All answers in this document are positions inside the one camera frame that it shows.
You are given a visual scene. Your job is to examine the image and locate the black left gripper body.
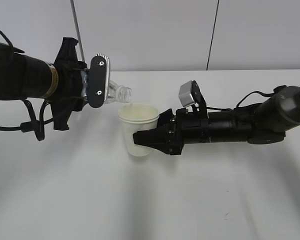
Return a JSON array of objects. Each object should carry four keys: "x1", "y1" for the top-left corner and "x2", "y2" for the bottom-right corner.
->
[{"x1": 48, "y1": 62, "x2": 87, "y2": 110}]

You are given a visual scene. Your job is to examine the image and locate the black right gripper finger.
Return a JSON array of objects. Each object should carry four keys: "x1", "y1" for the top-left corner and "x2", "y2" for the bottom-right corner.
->
[
  {"x1": 156, "y1": 108, "x2": 176, "y2": 129},
  {"x1": 132, "y1": 127, "x2": 170, "y2": 153}
]

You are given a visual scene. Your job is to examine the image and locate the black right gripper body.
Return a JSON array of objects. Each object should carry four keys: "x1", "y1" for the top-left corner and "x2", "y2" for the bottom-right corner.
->
[{"x1": 167, "y1": 108, "x2": 210, "y2": 156}]

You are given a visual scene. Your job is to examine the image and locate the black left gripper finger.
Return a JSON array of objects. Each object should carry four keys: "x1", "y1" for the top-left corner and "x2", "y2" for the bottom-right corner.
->
[
  {"x1": 53, "y1": 37, "x2": 87, "y2": 71},
  {"x1": 51, "y1": 98, "x2": 84, "y2": 131}
]

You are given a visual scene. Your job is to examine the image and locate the white paper cup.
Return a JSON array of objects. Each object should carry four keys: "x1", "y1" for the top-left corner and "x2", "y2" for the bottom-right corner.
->
[{"x1": 118, "y1": 103, "x2": 159, "y2": 157}]

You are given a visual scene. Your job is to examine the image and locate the clear water bottle green label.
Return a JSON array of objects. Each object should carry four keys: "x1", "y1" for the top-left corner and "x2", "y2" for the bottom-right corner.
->
[{"x1": 81, "y1": 69, "x2": 132, "y2": 105}]

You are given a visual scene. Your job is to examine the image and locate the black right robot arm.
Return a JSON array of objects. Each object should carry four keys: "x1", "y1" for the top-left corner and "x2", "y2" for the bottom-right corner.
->
[{"x1": 132, "y1": 80, "x2": 300, "y2": 156}]

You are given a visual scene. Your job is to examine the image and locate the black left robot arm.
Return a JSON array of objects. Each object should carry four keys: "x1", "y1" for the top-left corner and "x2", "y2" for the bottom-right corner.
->
[{"x1": 0, "y1": 37, "x2": 87, "y2": 131}]

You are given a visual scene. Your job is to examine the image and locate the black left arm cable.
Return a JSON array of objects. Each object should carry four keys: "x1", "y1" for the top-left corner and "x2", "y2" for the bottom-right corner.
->
[{"x1": 0, "y1": 24, "x2": 90, "y2": 142}]

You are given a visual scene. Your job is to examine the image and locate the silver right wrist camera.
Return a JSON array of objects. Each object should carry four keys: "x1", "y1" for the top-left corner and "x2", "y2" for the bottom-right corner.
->
[{"x1": 178, "y1": 80, "x2": 208, "y2": 119}]

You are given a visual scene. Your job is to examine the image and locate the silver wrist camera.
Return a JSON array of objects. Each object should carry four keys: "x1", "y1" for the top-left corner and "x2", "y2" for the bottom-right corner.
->
[
  {"x1": 178, "y1": 80, "x2": 208, "y2": 119},
  {"x1": 86, "y1": 53, "x2": 110, "y2": 108}
]

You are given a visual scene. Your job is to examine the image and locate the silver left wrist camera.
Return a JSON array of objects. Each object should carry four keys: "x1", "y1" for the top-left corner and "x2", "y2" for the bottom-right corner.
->
[{"x1": 86, "y1": 53, "x2": 110, "y2": 108}]

